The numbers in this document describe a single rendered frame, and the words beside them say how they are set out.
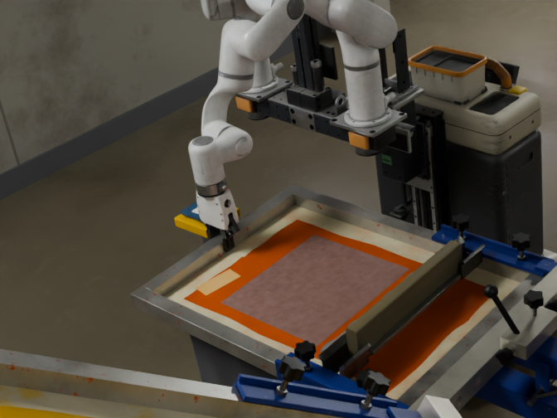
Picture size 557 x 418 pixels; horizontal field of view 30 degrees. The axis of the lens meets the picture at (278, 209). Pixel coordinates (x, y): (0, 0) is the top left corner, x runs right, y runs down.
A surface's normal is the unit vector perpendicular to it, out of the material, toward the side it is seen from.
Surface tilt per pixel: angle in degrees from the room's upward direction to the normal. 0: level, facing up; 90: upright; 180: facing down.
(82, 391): 90
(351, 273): 1
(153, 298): 1
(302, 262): 1
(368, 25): 92
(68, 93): 90
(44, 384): 90
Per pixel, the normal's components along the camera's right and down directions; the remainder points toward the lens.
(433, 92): -0.71, 0.47
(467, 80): 0.69, 0.31
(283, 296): -0.14, -0.85
